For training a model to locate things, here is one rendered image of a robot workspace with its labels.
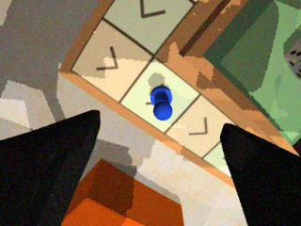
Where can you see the white die with black pips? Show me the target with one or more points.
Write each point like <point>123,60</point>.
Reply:
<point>294,59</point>

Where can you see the blue pawn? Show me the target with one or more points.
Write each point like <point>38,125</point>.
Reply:
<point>161,97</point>

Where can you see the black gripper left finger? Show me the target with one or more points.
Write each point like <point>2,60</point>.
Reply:
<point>40,170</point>

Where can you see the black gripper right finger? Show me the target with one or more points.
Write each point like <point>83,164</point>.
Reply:
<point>266,176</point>

